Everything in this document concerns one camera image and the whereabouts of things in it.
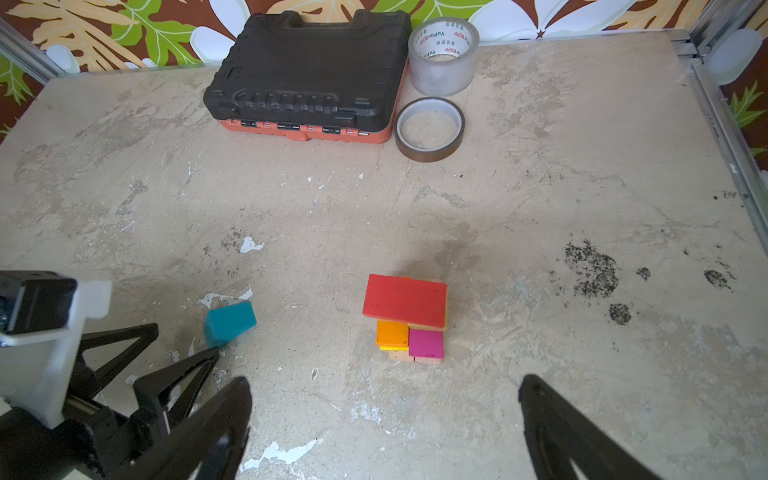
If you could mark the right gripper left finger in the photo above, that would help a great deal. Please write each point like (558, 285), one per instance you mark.
(208, 445)

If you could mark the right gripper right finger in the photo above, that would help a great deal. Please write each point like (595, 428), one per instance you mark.
(563, 443)

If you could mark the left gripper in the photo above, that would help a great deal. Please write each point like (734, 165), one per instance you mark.
(93, 438)

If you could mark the teal triangular block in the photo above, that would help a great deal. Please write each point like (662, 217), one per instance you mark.
(222, 325)

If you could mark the magenta rectangular block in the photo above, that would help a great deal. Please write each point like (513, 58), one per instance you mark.
(426, 343)

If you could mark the red rectangular block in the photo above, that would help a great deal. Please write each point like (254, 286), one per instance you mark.
(417, 303)

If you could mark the orange rectangular block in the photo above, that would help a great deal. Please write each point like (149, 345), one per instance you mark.
(392, 336)

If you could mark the small yellow cube block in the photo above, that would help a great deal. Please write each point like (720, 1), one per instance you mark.
(446, 317)

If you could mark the natural wood plank block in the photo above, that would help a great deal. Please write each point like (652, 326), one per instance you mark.
(400, 355)

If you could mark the brown tape roll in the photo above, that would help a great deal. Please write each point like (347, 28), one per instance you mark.
(429, 129)

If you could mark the black tool case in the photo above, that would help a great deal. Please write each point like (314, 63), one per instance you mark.
(336, 81)

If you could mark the clear glass jar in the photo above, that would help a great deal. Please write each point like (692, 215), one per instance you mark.
(442, 56)

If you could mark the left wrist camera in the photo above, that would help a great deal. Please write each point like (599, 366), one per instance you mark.
(43, 317)

